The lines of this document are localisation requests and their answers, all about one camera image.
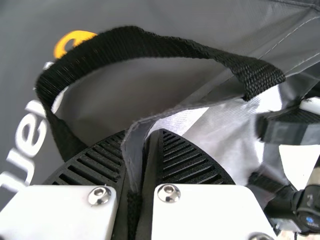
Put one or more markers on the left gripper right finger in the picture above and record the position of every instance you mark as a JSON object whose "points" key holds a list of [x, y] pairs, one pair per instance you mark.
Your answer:
{"points": [[200, 212]]}

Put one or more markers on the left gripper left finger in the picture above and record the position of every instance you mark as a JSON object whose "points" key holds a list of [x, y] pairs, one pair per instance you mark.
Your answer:
{"points": [[62, 212]]}

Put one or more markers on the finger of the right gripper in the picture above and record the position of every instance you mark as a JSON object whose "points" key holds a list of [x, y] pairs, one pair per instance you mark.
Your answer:
{"points": [[287, 130]]}

